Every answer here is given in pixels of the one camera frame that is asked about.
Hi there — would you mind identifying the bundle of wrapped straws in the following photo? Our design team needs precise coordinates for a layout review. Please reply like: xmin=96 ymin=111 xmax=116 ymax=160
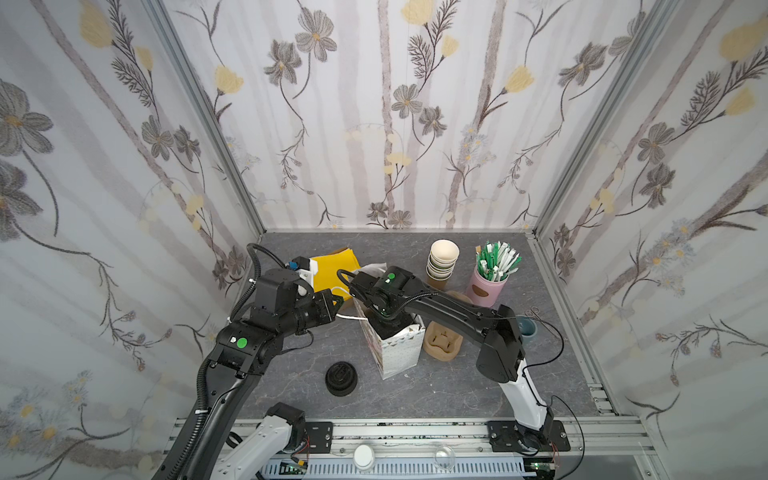
xmin=476 ymin=242 xmax=522 ymax=283

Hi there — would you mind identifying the teal ceramic cup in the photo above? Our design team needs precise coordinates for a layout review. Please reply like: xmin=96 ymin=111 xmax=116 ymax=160
xmin=517 ymin=316 xmax=538 ymax=344

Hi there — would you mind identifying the stack of black lids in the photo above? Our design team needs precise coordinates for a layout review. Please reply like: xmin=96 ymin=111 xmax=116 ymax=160
xmin=324 ymin=361 xmax=358 ymax=397

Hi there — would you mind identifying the yellow napkin stack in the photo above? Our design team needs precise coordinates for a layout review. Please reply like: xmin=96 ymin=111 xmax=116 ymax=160
xmin=311 ymin=248 xmax=360 ymax=300

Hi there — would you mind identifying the stack of paper cups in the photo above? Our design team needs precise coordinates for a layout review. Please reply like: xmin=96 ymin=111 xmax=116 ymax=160
xmin=426 ymin=239 xmax=460 ymax=290

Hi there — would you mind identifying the aluminium mounting rail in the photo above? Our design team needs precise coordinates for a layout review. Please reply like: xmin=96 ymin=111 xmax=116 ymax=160
xmin=161 ymin=417 xmax=667 ymax=480

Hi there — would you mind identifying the brown pulp cup carrier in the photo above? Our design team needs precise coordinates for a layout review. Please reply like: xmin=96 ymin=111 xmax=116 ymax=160
xmin=422 ymin=317 xmax=464 ymax=362

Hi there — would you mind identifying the white paper bag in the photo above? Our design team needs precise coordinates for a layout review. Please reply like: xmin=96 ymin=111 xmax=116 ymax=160
xmin=336 ymin=264 xmax=426 ymax=379

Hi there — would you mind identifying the pink straw holder cup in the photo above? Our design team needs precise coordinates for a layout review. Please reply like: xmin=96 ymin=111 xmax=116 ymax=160
xmin=465 ymin=269 xmax=506 ymax=307

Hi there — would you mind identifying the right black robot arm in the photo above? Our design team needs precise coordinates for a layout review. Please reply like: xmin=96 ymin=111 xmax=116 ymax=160
xmin=337 ymin=266 xmax=571 ymax=456

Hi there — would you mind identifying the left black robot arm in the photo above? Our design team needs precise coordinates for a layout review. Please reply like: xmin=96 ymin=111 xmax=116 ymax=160
xmin=154 ymin=268 xmax=344 ymax=479

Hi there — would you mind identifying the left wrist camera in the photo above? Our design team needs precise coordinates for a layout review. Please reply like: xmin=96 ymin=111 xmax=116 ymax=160
xmin=288 ymin=256 xmax=319 ymax=286

